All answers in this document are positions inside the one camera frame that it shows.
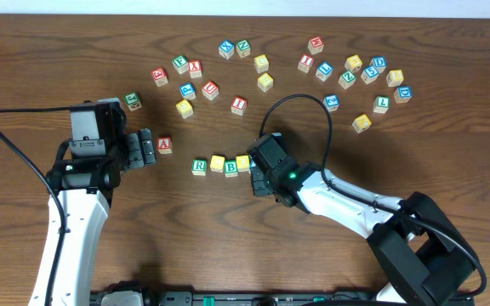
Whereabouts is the green B block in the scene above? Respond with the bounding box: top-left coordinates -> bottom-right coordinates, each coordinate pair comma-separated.
224,160 -> 239,178

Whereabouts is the green L block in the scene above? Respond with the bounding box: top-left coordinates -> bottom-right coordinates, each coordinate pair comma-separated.
373,96 -> 390,114

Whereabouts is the red I block centre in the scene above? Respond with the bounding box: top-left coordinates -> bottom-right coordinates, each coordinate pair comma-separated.
231,97 -> 248,116

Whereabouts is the green R block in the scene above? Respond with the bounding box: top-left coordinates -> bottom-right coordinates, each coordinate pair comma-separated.
191,159 -> 207,176

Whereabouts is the red i block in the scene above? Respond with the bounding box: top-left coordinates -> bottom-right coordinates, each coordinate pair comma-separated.
231,97 -> 248,116
298,54 -> 314,73

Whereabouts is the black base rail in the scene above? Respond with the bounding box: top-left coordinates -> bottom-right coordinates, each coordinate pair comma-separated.
88,281 -> 376,306

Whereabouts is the green N block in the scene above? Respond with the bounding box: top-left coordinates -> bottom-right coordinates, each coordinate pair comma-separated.
236,40 -> 251,58

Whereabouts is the red G block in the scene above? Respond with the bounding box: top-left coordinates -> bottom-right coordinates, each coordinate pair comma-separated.
151,68 -> 168,87

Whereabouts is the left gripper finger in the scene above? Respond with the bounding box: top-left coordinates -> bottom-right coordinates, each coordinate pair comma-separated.
138,128 -> 157,165
126,133 -> 145,169

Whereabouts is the red I block right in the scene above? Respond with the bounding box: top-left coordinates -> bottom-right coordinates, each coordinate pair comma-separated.
298,54 -> 314,73

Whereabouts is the blue S block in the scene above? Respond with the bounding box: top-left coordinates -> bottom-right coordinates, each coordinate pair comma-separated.
361,65 -> 379,84

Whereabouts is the red Y block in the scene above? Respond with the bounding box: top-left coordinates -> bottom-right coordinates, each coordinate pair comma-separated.
188,60 -> 202,78

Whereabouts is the red A block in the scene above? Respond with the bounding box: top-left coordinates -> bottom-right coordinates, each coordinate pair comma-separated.
157,137 -> 173,154

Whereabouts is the green F block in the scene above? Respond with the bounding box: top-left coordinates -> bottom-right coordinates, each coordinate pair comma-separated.
172,54 -> 189,74

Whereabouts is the blue D block upper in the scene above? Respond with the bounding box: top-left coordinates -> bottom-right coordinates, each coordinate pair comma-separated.
369,56 -> 387,73

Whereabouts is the yellow 8 block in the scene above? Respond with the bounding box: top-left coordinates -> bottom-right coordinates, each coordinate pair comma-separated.
386,70 -> 404,88

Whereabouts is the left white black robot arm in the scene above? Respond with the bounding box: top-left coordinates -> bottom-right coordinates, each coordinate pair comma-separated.
29,98 -> 157,305

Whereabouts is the blue L block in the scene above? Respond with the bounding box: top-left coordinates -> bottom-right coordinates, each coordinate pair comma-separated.
316,61 -> 333,82

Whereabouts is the blue P block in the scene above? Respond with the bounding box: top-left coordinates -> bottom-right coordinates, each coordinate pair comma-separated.
179,82 -> 196,100

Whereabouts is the yellow block O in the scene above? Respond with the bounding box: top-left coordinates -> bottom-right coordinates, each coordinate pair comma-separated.
209,155 -> 225,173
236,155 -> 250,172

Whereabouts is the green J block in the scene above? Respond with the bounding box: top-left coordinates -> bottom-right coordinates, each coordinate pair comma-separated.
124,92 -> 142,111

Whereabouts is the blue X block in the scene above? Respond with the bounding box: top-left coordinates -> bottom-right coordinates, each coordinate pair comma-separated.
218,40 -> 235,60

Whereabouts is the green Z block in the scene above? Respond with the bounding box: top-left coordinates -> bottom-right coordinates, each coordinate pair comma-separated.
339,71 -> 356,89

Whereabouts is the blue D block right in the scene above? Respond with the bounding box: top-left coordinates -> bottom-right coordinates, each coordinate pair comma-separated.
394,86 -> 413,104

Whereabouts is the red U block upper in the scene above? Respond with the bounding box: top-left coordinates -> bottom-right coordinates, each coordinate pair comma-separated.
202,81 -> 219,100

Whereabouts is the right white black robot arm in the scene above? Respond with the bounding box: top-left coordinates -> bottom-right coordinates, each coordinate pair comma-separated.
248,133 -> 480,305

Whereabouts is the blue d block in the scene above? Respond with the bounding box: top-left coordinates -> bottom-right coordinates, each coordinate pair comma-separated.
369,56 -> 387,73
394,86 -> 413,104

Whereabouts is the red H block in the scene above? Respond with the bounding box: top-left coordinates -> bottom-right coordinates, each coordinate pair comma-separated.
308,36 -> 325,54

